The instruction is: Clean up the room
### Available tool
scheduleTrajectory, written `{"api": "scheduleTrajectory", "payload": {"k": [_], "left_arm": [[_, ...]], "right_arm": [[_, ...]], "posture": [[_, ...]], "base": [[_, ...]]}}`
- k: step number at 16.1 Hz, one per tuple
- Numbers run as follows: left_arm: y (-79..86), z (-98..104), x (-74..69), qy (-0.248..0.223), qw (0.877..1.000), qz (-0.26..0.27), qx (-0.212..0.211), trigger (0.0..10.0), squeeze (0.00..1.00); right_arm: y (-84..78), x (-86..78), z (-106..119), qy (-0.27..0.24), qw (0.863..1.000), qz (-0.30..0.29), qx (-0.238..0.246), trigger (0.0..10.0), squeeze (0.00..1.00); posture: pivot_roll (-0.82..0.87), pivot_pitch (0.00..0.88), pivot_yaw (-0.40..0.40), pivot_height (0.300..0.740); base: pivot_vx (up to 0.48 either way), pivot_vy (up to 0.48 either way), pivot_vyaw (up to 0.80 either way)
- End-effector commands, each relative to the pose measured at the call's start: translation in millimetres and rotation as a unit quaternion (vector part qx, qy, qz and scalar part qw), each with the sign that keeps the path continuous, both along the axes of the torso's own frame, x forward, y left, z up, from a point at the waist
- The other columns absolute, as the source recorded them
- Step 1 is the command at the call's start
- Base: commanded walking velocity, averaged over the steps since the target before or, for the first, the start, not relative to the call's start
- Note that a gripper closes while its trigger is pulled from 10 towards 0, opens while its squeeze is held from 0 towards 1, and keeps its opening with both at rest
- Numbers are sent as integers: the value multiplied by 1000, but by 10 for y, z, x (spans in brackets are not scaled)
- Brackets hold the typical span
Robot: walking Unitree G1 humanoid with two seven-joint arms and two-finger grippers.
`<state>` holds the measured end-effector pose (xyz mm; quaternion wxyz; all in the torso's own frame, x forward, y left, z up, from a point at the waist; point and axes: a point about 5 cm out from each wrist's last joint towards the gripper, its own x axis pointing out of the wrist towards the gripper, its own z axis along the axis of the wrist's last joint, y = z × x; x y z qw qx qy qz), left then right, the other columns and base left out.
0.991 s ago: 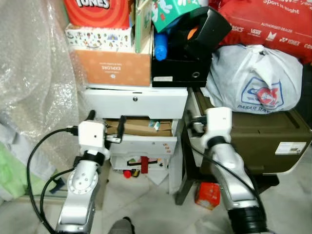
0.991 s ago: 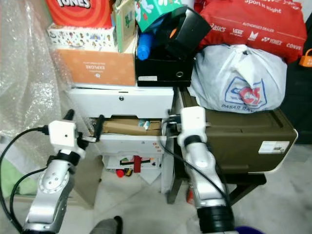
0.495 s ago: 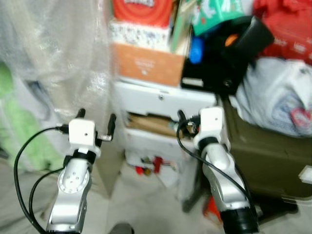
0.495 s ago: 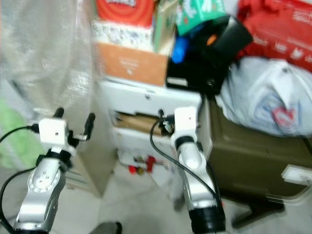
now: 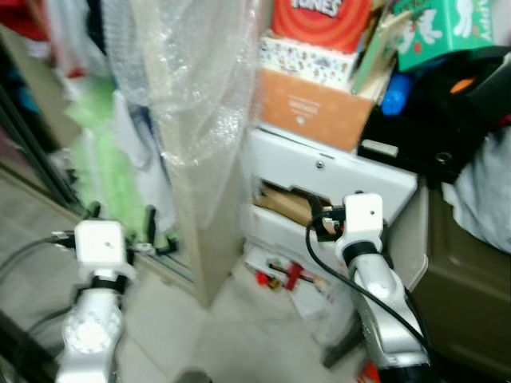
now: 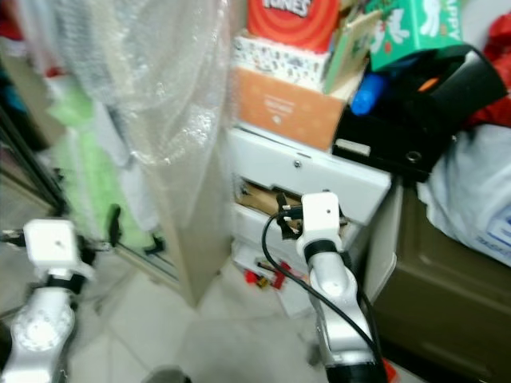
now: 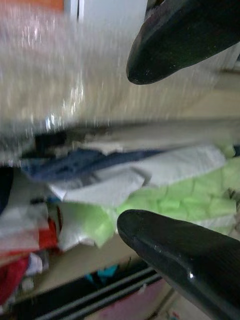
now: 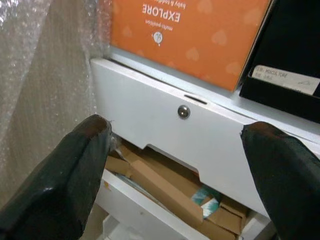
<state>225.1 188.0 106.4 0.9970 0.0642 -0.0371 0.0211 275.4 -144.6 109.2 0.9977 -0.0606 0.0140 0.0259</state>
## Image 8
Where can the clear bubble wrap sheet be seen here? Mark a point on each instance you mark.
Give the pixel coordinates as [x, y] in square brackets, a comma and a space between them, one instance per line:
[37, 75]

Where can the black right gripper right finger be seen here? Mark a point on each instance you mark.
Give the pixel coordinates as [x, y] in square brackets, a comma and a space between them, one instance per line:
[287, 187]

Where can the white open drawer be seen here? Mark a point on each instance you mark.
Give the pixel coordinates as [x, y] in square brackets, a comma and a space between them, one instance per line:
[130, 207]

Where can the white drawer cabinet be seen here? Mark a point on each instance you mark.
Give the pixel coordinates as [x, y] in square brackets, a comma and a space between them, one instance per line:
[250, 108]

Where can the teal white packet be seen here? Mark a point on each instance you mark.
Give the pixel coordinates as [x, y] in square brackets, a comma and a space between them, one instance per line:
[207, 200]

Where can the small brown cardboard box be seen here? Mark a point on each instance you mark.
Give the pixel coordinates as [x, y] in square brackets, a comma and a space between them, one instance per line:
[117, 165]
[225, 217]

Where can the long brown cardboard box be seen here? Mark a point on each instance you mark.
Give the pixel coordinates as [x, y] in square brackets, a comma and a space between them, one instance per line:
[165, 190]

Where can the white drawer front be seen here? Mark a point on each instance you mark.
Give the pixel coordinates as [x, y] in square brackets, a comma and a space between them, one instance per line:
[150, 112]

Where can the white paper label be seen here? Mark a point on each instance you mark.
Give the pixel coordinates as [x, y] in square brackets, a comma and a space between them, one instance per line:
[282, 80]

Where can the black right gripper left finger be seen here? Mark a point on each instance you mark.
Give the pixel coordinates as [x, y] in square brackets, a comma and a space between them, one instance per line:
[50, 190]

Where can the black box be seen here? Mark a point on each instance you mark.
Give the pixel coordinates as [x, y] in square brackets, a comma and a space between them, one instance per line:
[287, 37]

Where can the round metal drawer lock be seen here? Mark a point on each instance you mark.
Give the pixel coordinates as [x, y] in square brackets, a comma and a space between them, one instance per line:
[184, 111]

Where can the orange printed box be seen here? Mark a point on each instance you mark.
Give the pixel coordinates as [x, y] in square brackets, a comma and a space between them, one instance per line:
[200, 45]

